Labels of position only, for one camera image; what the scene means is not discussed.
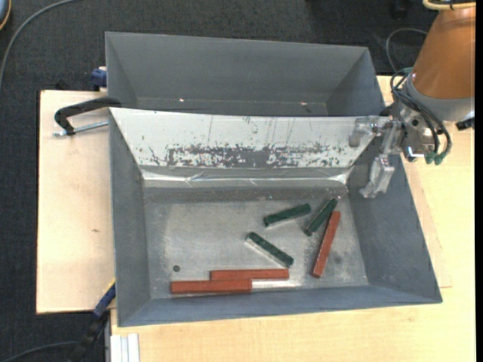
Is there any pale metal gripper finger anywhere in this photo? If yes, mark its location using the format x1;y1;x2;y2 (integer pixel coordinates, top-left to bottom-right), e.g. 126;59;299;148
358;156;396;200
348;115;390;148

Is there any dark green flat block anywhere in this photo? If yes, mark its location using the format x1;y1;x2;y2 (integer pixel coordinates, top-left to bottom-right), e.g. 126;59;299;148
245;231;295;268
303;197;340;238
263;202;312;228

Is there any red-brown flat block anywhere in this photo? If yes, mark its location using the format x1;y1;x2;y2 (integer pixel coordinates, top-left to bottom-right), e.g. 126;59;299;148
210;268;291;282
170;278;254;295
310;210;342;279

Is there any grey metal bin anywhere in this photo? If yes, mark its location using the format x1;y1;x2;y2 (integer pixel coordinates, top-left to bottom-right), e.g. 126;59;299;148
104;31;443;328

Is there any pale wood board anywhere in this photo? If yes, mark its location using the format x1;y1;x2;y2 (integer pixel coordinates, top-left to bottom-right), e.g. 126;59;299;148
35;74;454;315

